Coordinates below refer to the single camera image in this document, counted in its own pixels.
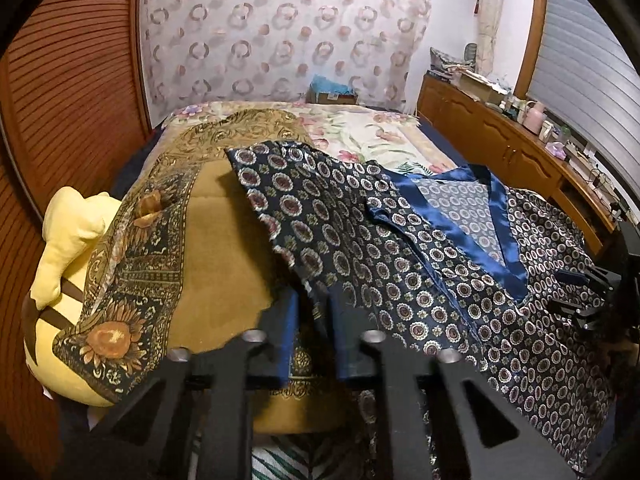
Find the sheer circle-print curtain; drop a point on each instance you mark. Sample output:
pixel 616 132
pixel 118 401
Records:
pixel 280 35

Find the beige box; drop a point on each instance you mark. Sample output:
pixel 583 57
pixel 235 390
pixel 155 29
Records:
pixel 480 87

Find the yellow plush toy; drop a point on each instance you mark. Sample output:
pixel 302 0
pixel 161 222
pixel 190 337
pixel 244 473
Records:
pixel 65 230

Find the wooden louvred door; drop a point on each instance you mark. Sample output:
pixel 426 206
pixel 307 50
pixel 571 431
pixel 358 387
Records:
pixel 75 85

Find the floral cushion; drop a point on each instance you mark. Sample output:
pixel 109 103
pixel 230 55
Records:
pixel 447 60

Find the grey window shutter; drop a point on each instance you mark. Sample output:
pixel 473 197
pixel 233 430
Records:
pixel 585 60

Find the mustard sunflower-patterned cloth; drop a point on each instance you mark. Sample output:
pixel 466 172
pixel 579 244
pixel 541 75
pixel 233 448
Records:
pixel 220 240

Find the pink jug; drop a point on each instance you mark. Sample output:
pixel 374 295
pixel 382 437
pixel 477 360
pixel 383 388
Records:
pixel 534 119

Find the green leaf print blanket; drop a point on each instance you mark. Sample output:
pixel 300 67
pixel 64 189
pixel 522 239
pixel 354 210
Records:
pixel 300 460

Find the wooden sideboard cabinet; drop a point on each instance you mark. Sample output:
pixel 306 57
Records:
pixel 480 125

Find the cardboard box with blue cloth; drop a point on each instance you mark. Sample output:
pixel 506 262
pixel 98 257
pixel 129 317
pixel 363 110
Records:
pixel 325 96

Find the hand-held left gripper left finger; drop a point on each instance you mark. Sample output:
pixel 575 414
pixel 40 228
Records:
pixel 287 342

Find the floral bed sheet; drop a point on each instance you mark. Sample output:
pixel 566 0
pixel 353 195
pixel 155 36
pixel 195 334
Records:
pixel 360 130

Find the purple small item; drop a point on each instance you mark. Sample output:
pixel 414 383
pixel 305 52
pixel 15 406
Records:
pixel 556 150

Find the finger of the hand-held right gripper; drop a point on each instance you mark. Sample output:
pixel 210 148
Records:
pixel 605 280
pixel 595 317

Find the navy circle-patterned satin garment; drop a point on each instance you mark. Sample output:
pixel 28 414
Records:
pixel 350 240

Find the cream curtain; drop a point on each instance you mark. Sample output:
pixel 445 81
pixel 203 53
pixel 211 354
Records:
pixel 487 35

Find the wooden window frame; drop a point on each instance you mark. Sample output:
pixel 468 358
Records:
pixel 532 35

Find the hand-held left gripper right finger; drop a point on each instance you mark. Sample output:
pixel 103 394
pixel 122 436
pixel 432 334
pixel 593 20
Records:
pixel 345 342

